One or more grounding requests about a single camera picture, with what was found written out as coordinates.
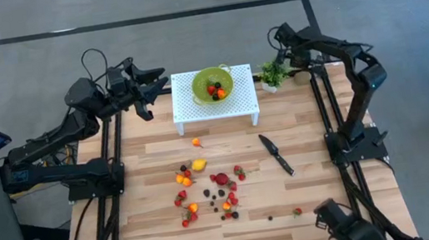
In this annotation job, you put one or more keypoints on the brown kiwi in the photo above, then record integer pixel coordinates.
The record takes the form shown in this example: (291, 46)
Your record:
(302, 78)

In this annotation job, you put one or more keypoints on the green colander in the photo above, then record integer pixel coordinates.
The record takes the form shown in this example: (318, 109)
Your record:
(200, 81)

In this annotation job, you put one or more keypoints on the yellow-red peach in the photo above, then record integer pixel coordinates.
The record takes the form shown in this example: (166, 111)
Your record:
(193, 207)
(226, 206)

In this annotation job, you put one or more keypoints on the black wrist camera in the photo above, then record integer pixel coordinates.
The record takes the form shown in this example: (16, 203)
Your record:
(284, 32)
(116, 81)

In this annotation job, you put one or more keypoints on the white perforated riser shelf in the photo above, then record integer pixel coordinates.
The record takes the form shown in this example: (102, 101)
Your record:
(237, 104)

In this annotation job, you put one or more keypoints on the dark red apple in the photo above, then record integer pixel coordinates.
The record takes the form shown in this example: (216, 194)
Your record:
(222, 179)

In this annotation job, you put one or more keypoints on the blackberry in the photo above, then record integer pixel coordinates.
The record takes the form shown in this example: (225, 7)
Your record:
(217, 85)
(183, 168)
(206, 193)
(221, 193)

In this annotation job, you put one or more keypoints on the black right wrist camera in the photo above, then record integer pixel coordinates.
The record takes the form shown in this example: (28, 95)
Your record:
(284, 32)

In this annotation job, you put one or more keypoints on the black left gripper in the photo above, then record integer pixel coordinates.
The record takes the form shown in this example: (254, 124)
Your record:
(129, 100)

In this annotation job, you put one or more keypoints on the small orange apricot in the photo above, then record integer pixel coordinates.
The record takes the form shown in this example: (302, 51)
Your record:
(221, 93)
(186, 181)

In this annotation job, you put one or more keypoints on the red cherry tomato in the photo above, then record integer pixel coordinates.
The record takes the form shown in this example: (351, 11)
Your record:
(185, 223)

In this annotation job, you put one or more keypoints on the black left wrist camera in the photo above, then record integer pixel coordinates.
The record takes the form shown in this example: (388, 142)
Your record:
(116, 81)

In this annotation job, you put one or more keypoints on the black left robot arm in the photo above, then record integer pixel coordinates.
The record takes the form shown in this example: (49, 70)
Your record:
(53, 136)

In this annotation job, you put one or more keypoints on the small yellow-orange apricot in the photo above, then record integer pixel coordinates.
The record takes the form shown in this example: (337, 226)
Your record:
(180, 178)

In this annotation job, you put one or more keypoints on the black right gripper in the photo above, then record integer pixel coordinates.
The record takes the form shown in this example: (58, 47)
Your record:
(300, 40)

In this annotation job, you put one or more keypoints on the small red cherry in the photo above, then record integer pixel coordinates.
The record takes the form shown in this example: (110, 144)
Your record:
(187, 173)
(213, 177)

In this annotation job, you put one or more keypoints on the yellow lemon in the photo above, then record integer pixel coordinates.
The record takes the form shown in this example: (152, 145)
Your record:
(199, 164)

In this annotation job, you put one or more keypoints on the green plant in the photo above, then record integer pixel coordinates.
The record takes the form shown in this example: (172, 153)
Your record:
(273, 74)

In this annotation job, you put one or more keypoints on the small orange peach with stem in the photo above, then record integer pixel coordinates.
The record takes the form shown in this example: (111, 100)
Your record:
(196, 142)

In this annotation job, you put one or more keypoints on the black kitchen knife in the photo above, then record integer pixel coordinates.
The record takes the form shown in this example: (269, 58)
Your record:
(276, 153)

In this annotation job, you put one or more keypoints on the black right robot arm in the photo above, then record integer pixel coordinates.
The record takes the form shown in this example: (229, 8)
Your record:
(368, 77)

